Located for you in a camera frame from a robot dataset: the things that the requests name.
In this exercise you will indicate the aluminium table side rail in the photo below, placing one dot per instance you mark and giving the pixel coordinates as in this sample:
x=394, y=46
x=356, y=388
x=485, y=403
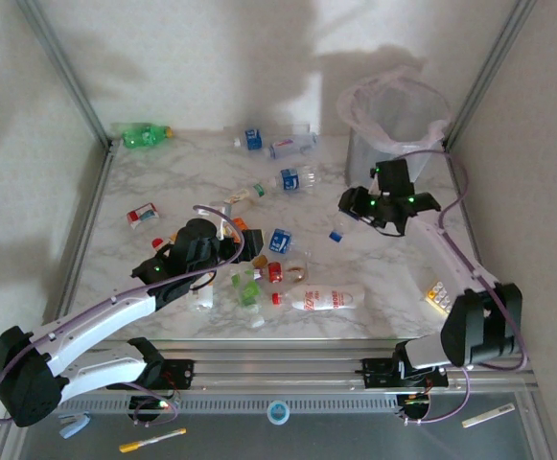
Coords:
x=86, y=230
x=473, y=239

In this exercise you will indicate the clear unlabelled plastic bottle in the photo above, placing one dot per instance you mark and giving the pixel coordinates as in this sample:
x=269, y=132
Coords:
x=202, y=301

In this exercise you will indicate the orange label plastic bottle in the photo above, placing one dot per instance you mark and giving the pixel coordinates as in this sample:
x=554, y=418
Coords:
x=239, y=224

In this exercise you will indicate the grey translucent waste bin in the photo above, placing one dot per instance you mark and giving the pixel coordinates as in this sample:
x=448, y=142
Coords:
x=359, y=158

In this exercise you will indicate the yellow calculator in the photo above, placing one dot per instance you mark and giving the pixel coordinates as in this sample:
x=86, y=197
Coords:
x=437, y=294

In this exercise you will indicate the slotted metal strip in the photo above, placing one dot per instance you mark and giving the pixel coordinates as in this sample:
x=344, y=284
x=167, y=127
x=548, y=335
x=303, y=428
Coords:
x=220, y=405

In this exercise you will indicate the clear plastic bin liner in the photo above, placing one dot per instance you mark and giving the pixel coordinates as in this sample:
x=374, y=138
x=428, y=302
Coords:
x=355, y=103

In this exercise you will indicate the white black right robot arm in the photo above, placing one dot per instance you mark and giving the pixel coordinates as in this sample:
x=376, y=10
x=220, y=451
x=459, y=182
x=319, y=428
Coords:
x=441, y=249

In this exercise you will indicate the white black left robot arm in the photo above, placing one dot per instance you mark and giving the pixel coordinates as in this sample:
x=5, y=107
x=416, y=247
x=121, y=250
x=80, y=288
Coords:
x=100, y=316

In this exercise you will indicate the red cap plastic bottle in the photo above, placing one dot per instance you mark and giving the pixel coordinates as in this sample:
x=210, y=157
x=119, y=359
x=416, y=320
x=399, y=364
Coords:
x=157, y=243

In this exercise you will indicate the brown bottle cap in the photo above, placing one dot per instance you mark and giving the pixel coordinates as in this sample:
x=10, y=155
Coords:
x=259, y=261

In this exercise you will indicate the red label herbal tea bottle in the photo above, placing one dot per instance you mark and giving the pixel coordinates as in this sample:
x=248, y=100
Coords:
x=275, y=272

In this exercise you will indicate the bottle with green white label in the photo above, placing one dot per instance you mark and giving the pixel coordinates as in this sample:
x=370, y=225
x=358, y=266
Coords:
x=239, y=195

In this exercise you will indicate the red white label plastic bottle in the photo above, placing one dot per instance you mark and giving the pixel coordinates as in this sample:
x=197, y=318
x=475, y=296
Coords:
x=141, y=215

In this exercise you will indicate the white flat stick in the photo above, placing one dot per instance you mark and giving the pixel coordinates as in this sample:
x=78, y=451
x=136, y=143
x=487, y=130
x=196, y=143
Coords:
x=489, y=415

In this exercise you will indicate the blue label plastic bottle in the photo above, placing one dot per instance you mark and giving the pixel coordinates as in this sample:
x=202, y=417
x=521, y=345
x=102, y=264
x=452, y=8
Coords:
x=290, y=179
x=253, y=139
x=280, y=241

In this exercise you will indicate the yellow pen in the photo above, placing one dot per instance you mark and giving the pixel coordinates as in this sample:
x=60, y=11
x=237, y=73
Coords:
x=153, y=439

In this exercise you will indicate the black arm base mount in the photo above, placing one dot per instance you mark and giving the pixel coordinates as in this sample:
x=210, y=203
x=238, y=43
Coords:
x=182, y=374
x=378, y=374

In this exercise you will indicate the green label plastic bottle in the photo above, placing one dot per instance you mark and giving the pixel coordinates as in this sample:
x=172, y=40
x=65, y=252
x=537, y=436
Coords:
x=248, y=290

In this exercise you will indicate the clear bottle with blue cap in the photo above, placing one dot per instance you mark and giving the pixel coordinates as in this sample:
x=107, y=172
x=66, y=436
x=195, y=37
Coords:
x=339, y=229

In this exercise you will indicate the white bottle cap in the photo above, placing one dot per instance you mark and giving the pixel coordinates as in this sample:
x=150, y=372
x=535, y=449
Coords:
x=257, y=321

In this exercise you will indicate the white bottle with red print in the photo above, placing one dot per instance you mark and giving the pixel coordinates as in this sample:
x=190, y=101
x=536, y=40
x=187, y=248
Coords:
x=321, y=298

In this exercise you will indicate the aluminium frame post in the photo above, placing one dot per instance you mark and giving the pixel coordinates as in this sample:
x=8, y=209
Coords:
x=494, y=62
x=62, y=62

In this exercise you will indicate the clear bottle red blue label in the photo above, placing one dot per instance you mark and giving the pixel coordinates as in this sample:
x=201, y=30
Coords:
x=287, y=144

